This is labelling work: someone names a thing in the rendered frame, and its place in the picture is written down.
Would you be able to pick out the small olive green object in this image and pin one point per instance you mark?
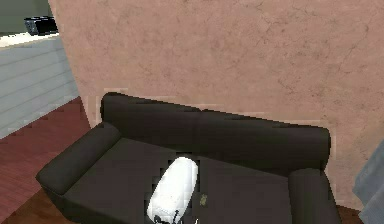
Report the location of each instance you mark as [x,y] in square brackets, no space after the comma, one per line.
[203,199]

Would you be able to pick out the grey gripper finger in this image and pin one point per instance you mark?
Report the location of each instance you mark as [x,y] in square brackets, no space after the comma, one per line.
[175,216]
[158,219]

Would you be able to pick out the dark grey sofa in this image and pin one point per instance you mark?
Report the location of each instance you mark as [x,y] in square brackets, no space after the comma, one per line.
[246,150]

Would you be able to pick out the black microwave oven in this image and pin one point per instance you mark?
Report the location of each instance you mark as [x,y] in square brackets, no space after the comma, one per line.
[43,25]

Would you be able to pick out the grey blue curtain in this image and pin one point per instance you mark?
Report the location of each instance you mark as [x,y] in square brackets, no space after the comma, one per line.
[371,186]

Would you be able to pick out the grey cabinet with white top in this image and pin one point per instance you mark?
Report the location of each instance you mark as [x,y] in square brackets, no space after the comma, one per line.
[30,83]

